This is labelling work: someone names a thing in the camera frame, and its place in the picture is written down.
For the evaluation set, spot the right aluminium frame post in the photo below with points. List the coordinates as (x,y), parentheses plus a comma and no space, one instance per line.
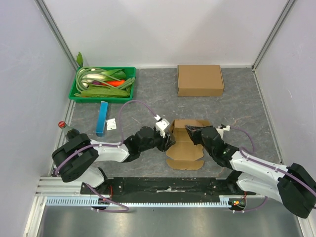
(273,33)

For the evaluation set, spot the green lettuce leaf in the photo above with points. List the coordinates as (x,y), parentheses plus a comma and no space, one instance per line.
(104,92)

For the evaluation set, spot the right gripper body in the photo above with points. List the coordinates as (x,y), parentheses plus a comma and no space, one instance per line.
(197,133)

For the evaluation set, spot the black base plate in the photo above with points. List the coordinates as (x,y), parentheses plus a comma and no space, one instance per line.
(168,188)

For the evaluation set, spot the green long beans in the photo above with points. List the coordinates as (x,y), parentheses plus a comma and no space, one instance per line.
(82,72)

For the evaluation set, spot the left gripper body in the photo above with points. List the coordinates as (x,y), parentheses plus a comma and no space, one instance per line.
(164,141)

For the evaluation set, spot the slotted cable duct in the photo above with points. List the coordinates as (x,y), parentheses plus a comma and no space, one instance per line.
(94,201)

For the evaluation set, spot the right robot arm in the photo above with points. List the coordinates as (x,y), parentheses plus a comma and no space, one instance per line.
(291,185)

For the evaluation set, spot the white toy radish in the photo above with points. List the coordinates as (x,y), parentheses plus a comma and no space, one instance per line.
(90,78)

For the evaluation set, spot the green asparagus bundle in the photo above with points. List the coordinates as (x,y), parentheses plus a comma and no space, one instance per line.
(127,83)

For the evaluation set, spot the small white plastic packet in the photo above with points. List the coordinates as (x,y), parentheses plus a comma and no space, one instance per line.
(111,124)

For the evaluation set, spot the small cardboard box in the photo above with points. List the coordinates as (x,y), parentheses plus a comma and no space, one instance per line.
(184,155)

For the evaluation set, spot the left aluminium frame post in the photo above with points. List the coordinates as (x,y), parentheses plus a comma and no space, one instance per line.
(56,31)

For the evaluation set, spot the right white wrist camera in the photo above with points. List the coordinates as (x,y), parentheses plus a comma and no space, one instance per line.
(222,128)

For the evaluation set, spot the aluminium frame post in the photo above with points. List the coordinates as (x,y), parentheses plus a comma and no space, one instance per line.
(56,31)
(273,33)

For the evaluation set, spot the blue rectangular box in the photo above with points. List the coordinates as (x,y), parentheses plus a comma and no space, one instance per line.
(101,121)

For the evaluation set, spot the large cardboard box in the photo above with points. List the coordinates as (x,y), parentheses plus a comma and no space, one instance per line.
(200,80)

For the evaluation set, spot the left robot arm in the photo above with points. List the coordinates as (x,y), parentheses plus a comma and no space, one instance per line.
(74,160)

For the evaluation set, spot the dark soda bottle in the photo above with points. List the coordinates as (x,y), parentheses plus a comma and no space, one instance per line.
(68,131)

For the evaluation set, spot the orange toy carrot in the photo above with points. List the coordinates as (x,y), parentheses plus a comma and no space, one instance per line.
(115,83)

